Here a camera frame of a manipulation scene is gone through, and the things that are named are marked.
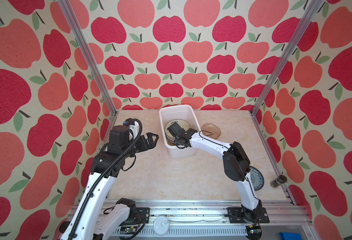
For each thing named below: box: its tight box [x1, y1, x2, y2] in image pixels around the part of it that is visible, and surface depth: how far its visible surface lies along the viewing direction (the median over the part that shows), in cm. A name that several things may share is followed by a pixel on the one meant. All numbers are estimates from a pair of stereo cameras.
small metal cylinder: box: [270, 174, 288, 189], surface depth 79 cm
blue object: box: [279, 232, 303, 240], surface depth 69 cm
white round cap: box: [153, 216, 170, 236], surface depth 69 cm
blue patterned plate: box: [249, 165, 265, 191], surface depth 88 cm
